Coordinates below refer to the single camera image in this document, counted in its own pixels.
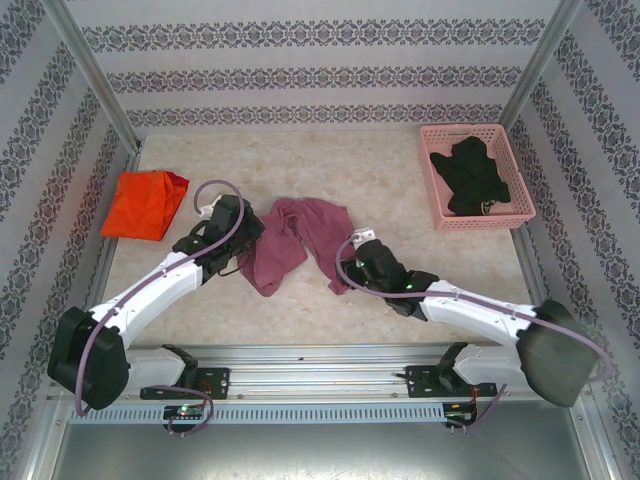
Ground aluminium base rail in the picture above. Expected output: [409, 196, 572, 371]
[47, 342, 589, 402]

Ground aluminium frame post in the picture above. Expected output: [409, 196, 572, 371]
[501, 0, 585, 139]
[47, 0, 141, 154]

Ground slotted grey cable duct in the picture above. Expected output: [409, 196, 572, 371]
[67, 402, 446, 425]

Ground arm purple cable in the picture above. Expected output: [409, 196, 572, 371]
[335, 238, 614, 436]
[74, 179, 251, 440]

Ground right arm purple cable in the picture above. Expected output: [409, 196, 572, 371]
[335, 238, 614, 436]

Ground maroon printed t-shirt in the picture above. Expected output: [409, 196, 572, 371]
[238, 197, 354, 299]

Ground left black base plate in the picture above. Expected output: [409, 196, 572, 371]
[139, 367, 231, 401]

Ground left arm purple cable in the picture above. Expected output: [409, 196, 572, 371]
[74, 179, 251, 440]

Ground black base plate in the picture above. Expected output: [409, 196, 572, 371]
[407, 364, 499, 400]
[139, 367, 231, 401]

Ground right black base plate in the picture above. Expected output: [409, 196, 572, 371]
[407, 364, 499, 400]

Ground black t-shirt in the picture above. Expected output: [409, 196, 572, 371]
[430, 137, 512, 217]

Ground grey sheet metal tray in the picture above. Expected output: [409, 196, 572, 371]
[44, 399, 617, 480]

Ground pink plastic basket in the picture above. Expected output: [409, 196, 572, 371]
[418, 123, 538, 232]

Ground orange t-shirt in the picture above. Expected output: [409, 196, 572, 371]
[99, 169, 191, 242]

